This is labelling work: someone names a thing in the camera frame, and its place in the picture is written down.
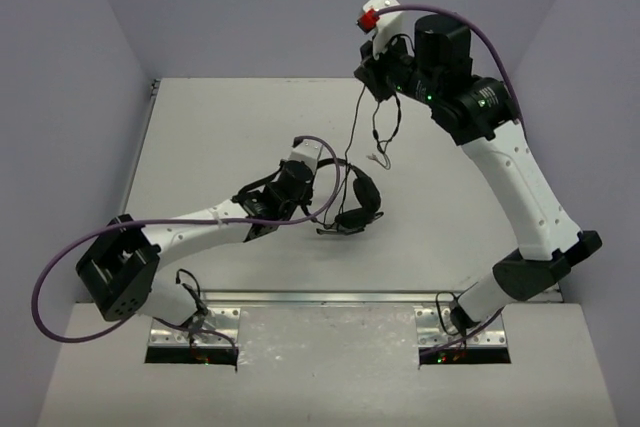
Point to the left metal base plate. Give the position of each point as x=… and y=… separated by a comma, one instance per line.
x=225, y=320

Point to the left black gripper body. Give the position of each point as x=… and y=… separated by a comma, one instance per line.
x=310, y=192

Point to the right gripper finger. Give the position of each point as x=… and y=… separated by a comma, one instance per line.
x=367, y=53
x=374, y=82

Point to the aluminium rail front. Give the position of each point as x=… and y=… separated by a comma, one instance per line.
x=322, y=297

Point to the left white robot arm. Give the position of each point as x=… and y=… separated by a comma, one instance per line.
x=120, y=269

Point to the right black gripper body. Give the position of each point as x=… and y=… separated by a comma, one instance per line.
x=401, y=69

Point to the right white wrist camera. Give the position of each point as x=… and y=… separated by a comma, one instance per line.
x=382, y=26

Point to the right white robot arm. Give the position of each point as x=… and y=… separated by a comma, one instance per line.
x=482, y=118

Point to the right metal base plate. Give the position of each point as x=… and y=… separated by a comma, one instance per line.
x=430, y=333

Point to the metal base plate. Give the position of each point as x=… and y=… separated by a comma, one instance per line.
x=430, y=333
x=225, y=320

